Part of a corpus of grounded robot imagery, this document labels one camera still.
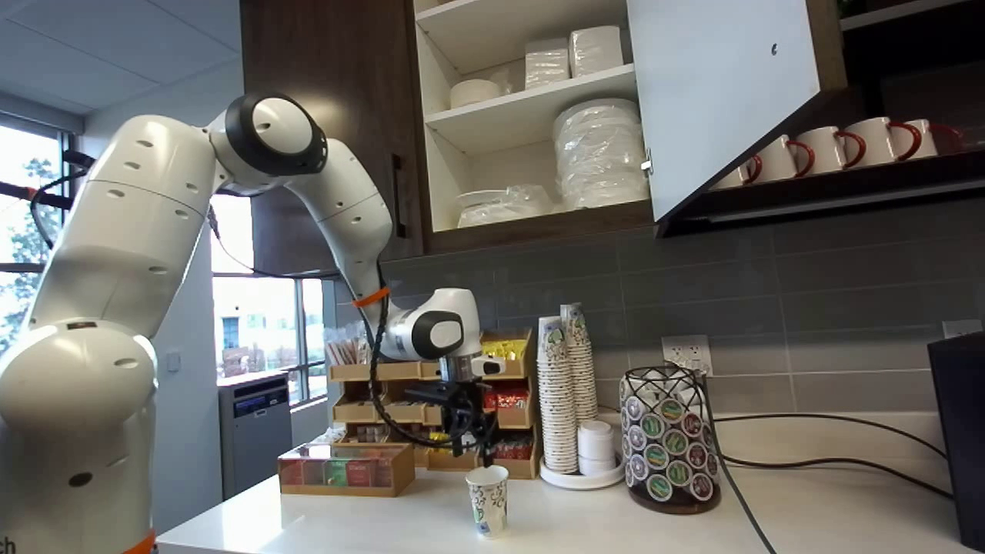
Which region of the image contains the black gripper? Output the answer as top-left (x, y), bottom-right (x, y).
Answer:
top-left (438, 357), bottom-right (499, 467)

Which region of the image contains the patterned paper coffee cup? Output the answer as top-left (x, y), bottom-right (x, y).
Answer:
top-left (464, 464), bottom-right (509, 538)

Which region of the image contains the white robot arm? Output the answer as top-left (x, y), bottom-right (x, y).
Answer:
top-left (0, 94), bottom-right (496, 554)

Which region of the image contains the dark wood upper cabinet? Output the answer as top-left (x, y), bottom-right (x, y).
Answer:
top-left (241, 0), bottom-right (651, 279)

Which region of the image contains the white plate stack top shelf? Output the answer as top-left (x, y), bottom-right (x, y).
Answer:
top-left (449, 80), bottom-right (503, 109)

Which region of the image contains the white open cabinet door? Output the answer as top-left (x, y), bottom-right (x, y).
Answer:
top-left (625, 0), bottom-right (846, 225)

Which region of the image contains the black coffee machine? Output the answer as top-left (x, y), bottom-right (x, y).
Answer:
top-left (930, 333), bottom-right (985, 552)

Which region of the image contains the wooden tea bag organizer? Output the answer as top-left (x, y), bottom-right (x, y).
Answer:
top-left (329, 337), bottom-right (539, 480)

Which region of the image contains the small wooden tea box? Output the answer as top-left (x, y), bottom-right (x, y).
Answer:
top-left (277, 444), bottom-right (416, 495)

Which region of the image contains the stack of white lids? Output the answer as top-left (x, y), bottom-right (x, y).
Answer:
top-left (580, 418), bottom-right (617, 478)

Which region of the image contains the stack of paper cups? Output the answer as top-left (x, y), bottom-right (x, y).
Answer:
top-left (535, 302), bottom-right (597, 474)

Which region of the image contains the stack of white bowls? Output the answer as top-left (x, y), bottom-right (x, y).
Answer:
top-left (459, 185), bottom-right (550, 228)

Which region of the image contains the stack of white plates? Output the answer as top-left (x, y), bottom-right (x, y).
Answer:
top-left (554, 99), bottom-right (651, 210)

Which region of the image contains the white napkin stack left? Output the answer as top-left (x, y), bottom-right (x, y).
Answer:
top-left (522, 38), bottom-right (571, 90)

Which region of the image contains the white napkin stack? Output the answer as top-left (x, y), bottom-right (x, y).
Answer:
top-left (522, 38), bottom-right (571, 90)
top-left (571, 25), bottom-right (625, 77)

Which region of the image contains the white napkin stack right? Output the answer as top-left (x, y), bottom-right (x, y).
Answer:
top-left (571, 25), bottom-right (625, 77)

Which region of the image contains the wire coffee pod holder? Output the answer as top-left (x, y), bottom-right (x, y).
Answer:
top-left (618, 363), bottom-right (720, 514)

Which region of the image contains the white wall outlet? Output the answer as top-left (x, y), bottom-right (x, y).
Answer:
top-left (661, 337), bottom-right (714, 376)

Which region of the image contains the black power cable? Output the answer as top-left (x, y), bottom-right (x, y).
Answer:
top-left (711, 410), bottom-right (960, 554)

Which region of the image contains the black cabinet door handle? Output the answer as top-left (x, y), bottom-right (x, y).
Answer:
top-left (391, 153), bottom-right (406, 241)

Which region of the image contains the white mug red handle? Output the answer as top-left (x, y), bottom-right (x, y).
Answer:
top-left (889, 121), bottom-right (937, 160)

